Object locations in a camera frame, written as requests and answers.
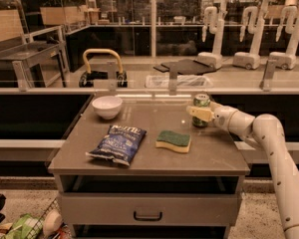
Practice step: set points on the green yellow sponge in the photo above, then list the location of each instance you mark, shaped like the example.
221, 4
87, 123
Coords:
174, 141

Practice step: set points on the grey metal side table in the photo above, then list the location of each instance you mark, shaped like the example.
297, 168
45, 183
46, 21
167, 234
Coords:
34, 65

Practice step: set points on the yellow handled black cart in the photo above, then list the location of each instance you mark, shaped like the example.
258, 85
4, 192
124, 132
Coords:
117, 77

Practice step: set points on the clear plastic bin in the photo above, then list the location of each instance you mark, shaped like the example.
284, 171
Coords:
182, 81

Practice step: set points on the right white background robot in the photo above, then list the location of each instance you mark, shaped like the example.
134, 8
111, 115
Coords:
289, 20

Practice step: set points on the green soda can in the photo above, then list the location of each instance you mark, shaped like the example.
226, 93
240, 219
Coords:
200, 100

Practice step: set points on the middle white background robot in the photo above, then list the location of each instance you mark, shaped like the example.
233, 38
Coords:
252, 22

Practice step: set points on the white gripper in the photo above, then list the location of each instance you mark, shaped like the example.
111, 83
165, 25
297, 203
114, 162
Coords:
221, 117

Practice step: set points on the grey drawer front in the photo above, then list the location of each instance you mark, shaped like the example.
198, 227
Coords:
118, 209

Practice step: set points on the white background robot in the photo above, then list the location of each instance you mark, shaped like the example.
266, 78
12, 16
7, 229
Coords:
213, 23
252, 22
289, 20

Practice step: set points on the wooden planter box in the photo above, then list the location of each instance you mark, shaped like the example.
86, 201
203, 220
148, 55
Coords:
63, 15

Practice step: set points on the green snack bag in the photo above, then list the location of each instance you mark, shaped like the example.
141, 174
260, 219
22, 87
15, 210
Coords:
26, 227

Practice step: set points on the wire basket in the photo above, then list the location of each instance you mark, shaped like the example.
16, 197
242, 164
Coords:
53, 205

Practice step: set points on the black drawer handle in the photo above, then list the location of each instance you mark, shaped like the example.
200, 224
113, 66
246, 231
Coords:
150, 217

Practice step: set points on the white ceramic bowl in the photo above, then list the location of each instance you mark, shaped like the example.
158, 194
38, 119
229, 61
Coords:
107, 107

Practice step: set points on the left white background robot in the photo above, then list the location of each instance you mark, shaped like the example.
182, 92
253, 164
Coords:
213, 23

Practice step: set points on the blue chip bag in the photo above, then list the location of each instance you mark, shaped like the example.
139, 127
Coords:
119, 145

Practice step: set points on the black floor mat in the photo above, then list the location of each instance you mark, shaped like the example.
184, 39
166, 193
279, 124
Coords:
185, 67

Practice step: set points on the white cup in basket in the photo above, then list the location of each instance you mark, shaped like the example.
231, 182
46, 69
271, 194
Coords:
52, 222

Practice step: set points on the grey counter cabinet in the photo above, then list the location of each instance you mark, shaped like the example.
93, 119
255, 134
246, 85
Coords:
213, 165

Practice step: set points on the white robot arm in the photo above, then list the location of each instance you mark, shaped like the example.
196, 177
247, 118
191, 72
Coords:
265, 132

